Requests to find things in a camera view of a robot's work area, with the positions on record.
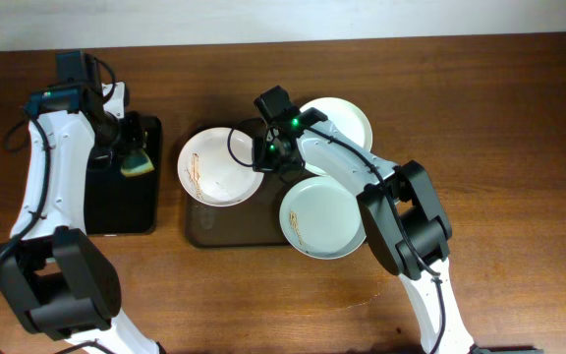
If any green yellow sponge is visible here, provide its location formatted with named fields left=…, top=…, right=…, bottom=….
left=120, top=149, right=154, bottom=178

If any pink plate with sauce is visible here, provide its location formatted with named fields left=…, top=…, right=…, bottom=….
left=177, top=127, right=264, bottom=207

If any cream white plate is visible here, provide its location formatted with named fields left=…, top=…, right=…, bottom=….
left=300, top=97, right=372, bottom=151

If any pale green plate with sauce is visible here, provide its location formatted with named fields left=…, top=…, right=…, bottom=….
left=279, top=177, right=366, bottom=260

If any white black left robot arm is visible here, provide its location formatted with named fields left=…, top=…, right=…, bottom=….
left=0, top=80, right=163, bottom=353

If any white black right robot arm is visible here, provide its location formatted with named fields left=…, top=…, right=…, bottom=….
left=253, top=106, right=476, bottom=354

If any black rectangular tray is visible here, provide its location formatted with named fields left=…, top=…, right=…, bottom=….
left=85, top=112, right=163, bottom=236

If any brown serving tray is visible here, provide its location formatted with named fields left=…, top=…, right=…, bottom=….
left=184, top=169, right=317, bottom=249

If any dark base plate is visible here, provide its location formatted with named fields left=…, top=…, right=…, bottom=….
left=469, top=345, right=544, bottom=354

